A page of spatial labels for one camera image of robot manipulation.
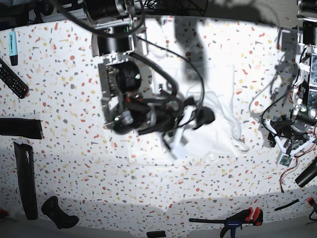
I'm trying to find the blue highlighter marker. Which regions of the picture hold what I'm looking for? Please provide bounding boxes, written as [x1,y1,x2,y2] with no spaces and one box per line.
[9,31,18,66]

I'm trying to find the right-arm white gripper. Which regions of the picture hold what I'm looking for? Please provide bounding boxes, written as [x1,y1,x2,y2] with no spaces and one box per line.
[160,98,216,161]

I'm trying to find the black cable piece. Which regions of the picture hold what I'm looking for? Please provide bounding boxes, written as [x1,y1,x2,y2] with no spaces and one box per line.
[274,199,300,212]

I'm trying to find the flat black strap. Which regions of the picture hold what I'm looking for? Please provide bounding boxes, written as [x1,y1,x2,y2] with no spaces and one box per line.
[0,118,43,140]

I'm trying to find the black TV remote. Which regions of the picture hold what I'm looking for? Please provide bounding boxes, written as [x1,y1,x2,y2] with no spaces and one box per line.
[0,60,29,99]

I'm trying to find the white T-shirt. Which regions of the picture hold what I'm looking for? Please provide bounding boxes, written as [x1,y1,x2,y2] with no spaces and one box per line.
[166,63,249,159]

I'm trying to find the long black tube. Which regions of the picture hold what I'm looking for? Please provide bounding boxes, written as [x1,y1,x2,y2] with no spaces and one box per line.
[13,142,38,220]

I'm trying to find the black cylinder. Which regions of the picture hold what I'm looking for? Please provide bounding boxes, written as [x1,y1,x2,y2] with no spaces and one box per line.
[295,158,317,187]

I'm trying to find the red black wire bundle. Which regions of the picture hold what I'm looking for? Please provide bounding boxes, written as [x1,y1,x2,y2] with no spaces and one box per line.
[278,138,317,193]

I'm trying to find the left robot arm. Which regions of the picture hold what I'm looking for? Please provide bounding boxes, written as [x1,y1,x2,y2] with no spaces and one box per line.
[260,0,317,167]

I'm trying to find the black orange bar clamp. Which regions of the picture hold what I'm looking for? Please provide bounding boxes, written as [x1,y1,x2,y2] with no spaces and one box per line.
[189,207,264,238]

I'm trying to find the small black block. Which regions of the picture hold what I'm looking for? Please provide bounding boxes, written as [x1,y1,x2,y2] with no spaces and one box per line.
[147,231,166,238]

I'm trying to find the left-arm white gripper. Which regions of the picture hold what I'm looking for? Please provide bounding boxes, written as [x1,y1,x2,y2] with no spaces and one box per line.
[261,116,317,167]

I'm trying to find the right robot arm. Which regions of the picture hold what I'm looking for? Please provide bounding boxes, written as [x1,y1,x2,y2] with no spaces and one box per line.
[52,0,214,159]

